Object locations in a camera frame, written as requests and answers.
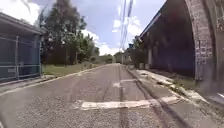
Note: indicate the bush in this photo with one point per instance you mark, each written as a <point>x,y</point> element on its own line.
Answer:
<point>137,53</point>

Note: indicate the grey concrete road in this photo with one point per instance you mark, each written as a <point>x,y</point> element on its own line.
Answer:
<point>93,90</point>

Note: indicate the grass verge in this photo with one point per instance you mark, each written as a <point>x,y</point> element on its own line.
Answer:
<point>63,69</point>

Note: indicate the tall dark green tree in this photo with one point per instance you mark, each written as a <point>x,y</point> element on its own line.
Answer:
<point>65,33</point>

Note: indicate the pale concrete kerb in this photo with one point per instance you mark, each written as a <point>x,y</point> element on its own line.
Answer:
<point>166,81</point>

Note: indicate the low kerb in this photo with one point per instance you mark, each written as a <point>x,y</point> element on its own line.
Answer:
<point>50,81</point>

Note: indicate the blue metal gate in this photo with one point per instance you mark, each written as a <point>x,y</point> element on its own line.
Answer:
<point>23,56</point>

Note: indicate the grey building with flat roof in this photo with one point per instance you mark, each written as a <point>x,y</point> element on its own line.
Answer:
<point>16,26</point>

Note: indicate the dark wall with brick pillar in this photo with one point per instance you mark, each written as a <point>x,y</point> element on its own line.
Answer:
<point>176,43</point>

